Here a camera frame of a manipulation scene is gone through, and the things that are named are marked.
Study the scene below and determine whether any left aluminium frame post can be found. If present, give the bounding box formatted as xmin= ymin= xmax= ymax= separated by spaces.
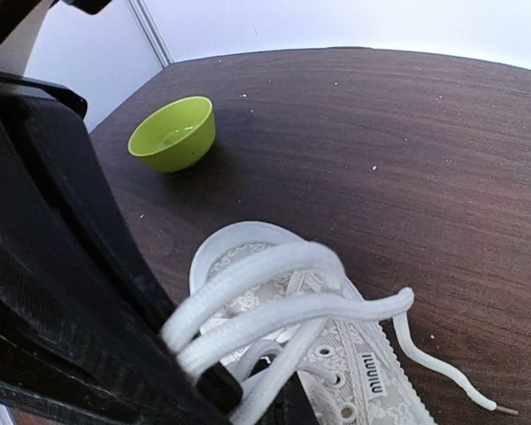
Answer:
xmin=127 ymin=0 xmax=174 ymax=69

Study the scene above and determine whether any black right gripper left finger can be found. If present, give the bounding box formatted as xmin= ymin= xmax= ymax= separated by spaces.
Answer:
xmin=0 ymin=73 xmax=242 ymax=424

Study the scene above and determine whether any green bowl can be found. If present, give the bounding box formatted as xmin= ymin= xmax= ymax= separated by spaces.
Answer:
xmin=127 ymin=96 xmax=216 ymax=174

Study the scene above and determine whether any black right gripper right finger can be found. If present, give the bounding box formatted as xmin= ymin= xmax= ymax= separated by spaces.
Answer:
xmin=247 ymin=354 xmax=319 ymax=424

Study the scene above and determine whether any white lace sneaker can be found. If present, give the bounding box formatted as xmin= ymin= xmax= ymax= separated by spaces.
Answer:
xmin=160 ymin=221 xmax=501 ymax=424

